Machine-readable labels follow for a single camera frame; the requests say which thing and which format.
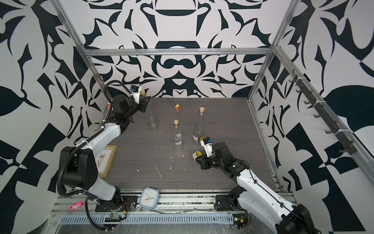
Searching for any clear glass bottle with cork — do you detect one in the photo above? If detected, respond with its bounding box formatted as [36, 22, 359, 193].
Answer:
[141, 90, 159, 130]

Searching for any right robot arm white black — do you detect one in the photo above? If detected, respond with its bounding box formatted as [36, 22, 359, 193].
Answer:
[193, 138, 320, 234]

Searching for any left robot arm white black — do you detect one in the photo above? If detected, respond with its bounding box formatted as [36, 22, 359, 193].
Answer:
[56, 95, 151, 210]

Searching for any tall clear bottle yellow label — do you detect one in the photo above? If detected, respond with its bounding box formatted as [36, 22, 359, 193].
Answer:
[192, 107, 206, 146]

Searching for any small clear bottle with cork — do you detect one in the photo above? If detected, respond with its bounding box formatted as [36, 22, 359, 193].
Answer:
[173, 120, 183, 150]

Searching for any small red yellow toy figure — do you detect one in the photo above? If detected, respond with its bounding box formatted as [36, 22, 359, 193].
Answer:
[175, 103, 181, 112]

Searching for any light blue alarm clock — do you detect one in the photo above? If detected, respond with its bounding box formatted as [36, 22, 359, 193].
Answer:
[138, 187, 160, 211]

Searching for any green circuit board right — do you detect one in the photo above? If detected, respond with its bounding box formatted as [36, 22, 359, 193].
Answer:
[233, 214, 251, 230]

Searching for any pink small toy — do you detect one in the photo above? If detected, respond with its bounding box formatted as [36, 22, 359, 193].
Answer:
[68, 201, 83, 213]

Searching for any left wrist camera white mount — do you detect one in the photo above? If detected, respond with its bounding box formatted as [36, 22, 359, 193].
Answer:
[130, 85, 142, 104]

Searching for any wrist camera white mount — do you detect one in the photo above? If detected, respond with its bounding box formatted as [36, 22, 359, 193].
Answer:
[130, 85, 142, 104]
[200, 137, 213, 157]

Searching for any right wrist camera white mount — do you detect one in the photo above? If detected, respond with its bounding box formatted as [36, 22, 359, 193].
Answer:
[200, 137, 213, 157]

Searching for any white slotted cable duct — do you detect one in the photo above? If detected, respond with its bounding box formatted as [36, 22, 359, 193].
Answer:
[59, 213, 234, 225]

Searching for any wooden picture frame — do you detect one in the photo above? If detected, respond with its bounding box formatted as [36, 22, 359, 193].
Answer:
[95, 145, 118, 178]

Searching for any black corrugated cable hose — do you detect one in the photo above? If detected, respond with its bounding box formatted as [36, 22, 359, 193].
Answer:
[56, 79, 132, 198]

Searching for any circuit board with wires left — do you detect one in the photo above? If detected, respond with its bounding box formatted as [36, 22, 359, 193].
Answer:
[104, 211, 127, 223]

